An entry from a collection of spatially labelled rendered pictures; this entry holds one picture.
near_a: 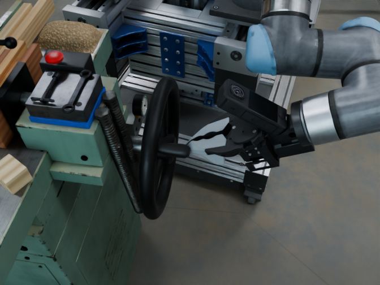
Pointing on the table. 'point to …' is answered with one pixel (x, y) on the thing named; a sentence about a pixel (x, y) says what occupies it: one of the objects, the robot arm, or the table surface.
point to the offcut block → (13, 174)
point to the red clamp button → (54, 57)
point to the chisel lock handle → (11, 43)
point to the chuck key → (48, 90)
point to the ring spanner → (76, 92)
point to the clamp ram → (16, 93)
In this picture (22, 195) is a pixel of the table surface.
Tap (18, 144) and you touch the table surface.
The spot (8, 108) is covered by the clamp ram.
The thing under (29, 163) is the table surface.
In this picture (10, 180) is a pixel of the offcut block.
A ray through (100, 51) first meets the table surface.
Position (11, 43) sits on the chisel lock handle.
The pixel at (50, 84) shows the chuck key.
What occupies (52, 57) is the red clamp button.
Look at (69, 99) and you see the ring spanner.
